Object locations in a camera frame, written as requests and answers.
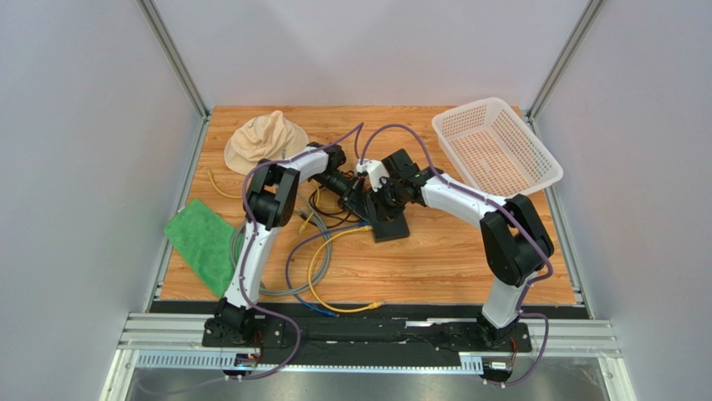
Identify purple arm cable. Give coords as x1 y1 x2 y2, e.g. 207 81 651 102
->
240 122 365 382
359 123 555 388

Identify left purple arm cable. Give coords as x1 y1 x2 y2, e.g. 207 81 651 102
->
240 122 365 382

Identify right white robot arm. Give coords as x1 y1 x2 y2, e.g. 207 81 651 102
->
357 150 553 336

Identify black network switch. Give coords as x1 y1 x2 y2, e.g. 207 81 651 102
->
365 190 410 243

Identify aluminium frame rail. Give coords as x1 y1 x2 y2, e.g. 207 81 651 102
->
101 313 635 400

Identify white plastic basket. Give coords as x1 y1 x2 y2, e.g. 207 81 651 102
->
431 97 564 197

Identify green microfiber cloth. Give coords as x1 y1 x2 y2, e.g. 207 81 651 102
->
164 199 236 298

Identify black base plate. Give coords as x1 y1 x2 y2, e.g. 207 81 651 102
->
201 302 591 368

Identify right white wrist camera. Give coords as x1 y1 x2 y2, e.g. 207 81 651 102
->
355 159 389 192

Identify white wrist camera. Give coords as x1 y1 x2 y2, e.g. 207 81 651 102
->
355 159 389 192
353 172 368 188

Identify beige bucket hat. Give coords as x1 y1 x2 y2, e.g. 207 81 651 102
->
223 110 309 175

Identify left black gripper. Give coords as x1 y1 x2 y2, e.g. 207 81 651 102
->
312 171 369 223

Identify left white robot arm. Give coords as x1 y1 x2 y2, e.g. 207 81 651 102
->
211 143 346 342

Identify black ethernet cable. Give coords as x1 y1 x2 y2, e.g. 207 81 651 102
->
308 180 363 229

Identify blue ethernet cable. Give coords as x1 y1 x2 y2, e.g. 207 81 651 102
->
285 221 373 318

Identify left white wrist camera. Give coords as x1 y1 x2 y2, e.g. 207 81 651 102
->
353 172 368 188

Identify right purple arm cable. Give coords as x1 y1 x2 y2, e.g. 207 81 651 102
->
359 123 555 388

